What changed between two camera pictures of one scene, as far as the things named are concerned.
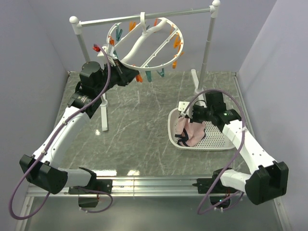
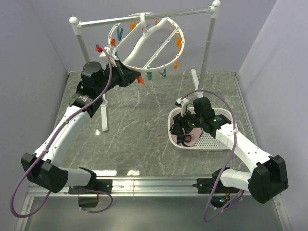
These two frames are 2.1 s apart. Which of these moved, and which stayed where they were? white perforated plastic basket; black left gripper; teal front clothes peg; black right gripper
Moved: black right gripper
Stayed: teal front clothes peg; white perforated plastic basket; black left gripper
